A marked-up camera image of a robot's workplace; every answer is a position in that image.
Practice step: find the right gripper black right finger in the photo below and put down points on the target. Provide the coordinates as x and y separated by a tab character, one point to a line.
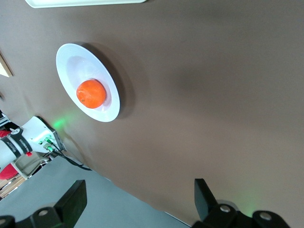
209	209

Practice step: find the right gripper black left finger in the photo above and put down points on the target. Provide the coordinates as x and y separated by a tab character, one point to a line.
66	206

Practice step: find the orange fruit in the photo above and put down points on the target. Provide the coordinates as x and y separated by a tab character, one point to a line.
91	93

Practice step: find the white round plate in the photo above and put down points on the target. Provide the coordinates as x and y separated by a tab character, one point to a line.
71	61

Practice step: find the brown table cover sheet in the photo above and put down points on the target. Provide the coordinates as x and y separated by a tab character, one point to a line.
190	95

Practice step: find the wooden cutting board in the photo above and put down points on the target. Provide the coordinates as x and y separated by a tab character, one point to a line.
4	67

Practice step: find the cream bear print tray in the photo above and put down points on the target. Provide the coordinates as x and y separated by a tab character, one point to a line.
83	2

